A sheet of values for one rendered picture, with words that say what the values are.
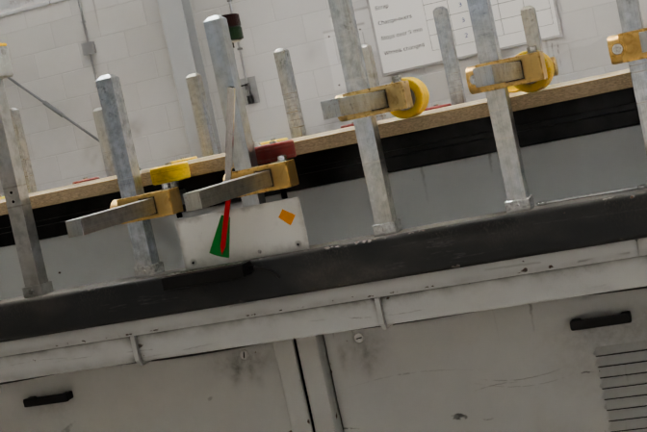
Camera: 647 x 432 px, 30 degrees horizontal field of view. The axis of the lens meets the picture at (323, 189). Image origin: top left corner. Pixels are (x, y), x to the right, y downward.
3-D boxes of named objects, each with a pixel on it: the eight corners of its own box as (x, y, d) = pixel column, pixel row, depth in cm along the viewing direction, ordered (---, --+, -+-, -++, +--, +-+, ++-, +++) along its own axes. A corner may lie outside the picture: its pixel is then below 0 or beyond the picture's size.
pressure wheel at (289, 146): (297, 197, 231) (284, 139, 230) (258, 204, 233) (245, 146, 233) (310, 192, 238) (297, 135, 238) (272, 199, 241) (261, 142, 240)
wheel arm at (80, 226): (85, 240, 208) (80, 216, 208) (68, 242, 209) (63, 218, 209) (189, 206, 249) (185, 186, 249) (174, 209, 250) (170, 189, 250)
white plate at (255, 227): (308, 248, 226) (297, 196, 226) (185, 270, 235) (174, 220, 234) (310, 248, 227) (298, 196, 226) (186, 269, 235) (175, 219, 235)
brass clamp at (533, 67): (544, 79, 209) (538, 51, 208) (468, 95, 213) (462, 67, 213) (549, 78, 215) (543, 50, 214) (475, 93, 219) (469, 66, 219)
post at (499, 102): (534, 238, 214) (480, -30, 211) (515, 241, 215) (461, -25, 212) (537, 235, 217) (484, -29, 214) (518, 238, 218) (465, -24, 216)
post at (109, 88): (162, 312, 238) (110, 73, 236) (146, 314, 239) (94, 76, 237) (169, 308, 242) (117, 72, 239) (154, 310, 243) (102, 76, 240)
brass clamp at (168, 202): (171, 215, 234) (167, 190, 233) (111, 226, 238) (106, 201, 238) (185, 211, 240) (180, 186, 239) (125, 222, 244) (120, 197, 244)
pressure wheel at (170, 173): (205, 212, 246) (193, 157, 246) (169, 220, 243) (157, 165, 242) (190, 214, 253) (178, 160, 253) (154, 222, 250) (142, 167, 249)
